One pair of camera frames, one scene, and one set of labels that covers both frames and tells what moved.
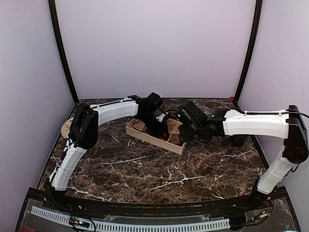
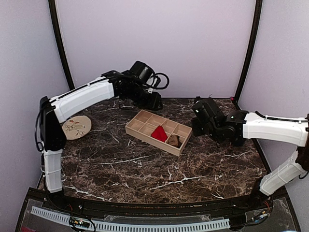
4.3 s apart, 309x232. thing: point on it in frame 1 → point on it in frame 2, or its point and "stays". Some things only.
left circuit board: [78, 223] stays
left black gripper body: [153, 128] → [138, 96]
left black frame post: [53, 13] stays
